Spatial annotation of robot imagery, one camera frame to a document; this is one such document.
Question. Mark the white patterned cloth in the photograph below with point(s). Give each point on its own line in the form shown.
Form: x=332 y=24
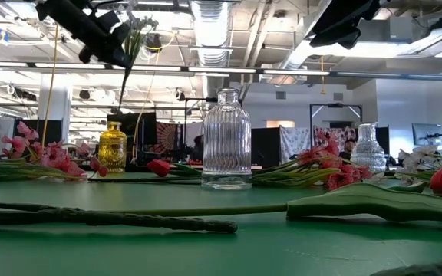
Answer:
x=294 y=142

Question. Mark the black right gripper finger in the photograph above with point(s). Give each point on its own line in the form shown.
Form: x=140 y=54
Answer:
x=340 y=38

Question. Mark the white flower spray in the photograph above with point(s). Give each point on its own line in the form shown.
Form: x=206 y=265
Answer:
x=129 y=220
x=133 y=44
x=416 y=159

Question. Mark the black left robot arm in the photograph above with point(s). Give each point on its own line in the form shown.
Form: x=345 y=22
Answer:
x=60 y=15

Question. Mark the red tulip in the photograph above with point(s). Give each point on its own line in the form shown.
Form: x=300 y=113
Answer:
x=359 y=203
x=159 y=168

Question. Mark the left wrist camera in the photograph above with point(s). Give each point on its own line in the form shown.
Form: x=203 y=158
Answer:
x=110 y=21

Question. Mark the silver ventilation duct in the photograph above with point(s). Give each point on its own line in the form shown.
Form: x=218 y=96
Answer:
x=210 y=30
x=299 y=55

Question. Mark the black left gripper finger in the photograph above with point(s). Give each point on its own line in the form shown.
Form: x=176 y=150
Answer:
x=119 y=57

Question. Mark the red mandala tapestry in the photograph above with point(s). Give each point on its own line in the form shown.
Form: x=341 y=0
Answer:
x=166 y=138

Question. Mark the black screen panel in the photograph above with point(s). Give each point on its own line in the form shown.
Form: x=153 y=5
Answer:
x=136 y=126

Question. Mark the person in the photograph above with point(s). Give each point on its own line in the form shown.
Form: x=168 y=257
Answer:
x=198 y=147
x=348 y=147

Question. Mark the green table mat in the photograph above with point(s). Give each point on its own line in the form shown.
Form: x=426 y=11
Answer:
x=221 y=253

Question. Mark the computer monitor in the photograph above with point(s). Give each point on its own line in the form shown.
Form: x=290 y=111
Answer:
x=427 y=134

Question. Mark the ribbed clear glass vase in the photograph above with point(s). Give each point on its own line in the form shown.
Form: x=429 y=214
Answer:
x=226 y=145

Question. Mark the white column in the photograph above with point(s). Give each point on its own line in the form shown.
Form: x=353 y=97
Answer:
x=61 y=103

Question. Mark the black metal rig frame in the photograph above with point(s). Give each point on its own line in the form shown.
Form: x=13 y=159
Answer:
x=336 y=105

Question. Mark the yellow glass vase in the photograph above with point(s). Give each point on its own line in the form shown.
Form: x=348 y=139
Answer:
x=112 y=149

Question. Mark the black partition panel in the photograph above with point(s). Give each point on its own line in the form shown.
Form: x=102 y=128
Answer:
x=266 y=147

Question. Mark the black hanging camera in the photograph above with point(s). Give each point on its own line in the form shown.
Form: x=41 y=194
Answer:
x=154 y=43

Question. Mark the bulbous textured clear vase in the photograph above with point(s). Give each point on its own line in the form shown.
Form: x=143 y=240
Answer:
x=367 y=153

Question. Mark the long LED light bar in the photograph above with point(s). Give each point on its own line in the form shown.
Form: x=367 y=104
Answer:
x=221 y=70

